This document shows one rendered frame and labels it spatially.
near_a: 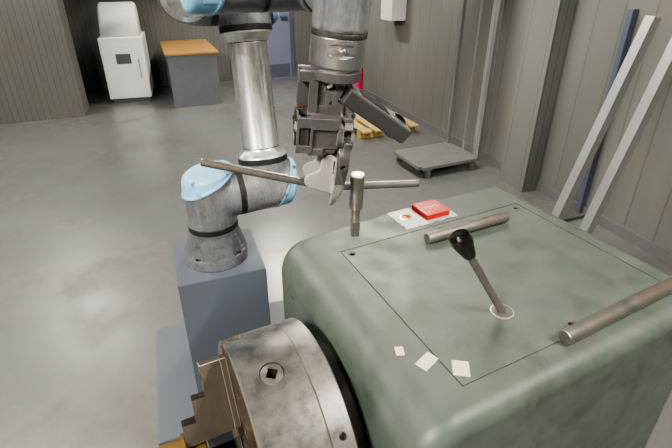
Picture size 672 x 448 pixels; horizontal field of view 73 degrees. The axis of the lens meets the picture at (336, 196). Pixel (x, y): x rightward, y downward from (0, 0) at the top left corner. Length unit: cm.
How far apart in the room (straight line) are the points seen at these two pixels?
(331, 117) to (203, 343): 73
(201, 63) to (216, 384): 620
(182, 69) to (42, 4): 169
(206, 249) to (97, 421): 143
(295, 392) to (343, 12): 49
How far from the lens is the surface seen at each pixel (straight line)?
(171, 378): 138
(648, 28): 334
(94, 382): 256
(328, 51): 60
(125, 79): 735
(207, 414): 76
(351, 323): 72
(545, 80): 398
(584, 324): 76
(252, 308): 116
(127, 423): 234
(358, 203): 72
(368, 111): 64
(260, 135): 105
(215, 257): 109
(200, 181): 102
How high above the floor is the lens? 173
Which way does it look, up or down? 26 degrees down
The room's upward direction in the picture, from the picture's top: straight up
